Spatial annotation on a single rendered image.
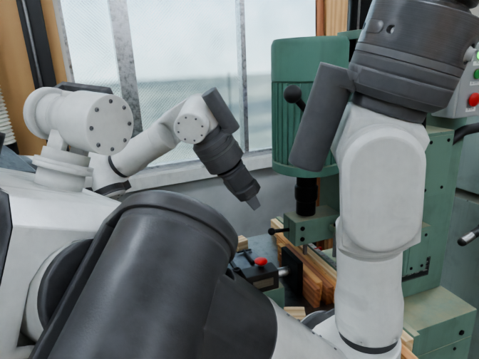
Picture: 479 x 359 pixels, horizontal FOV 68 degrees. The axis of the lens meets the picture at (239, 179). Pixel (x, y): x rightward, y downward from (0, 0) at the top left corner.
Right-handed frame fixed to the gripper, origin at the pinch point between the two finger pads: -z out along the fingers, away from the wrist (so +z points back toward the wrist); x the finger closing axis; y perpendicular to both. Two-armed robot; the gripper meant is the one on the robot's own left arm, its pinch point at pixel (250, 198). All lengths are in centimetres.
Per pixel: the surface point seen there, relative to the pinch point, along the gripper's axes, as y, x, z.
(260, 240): -2.0, -24.1, -28.5
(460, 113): 48, 14, -8
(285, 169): 10.7, 0.3, 0.4
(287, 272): -3.1, 3.2, -21.7
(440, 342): 18, 19, -60
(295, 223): 6.0, -0.2, -13.8
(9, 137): -62, -116, 37
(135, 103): -7, -140, 15
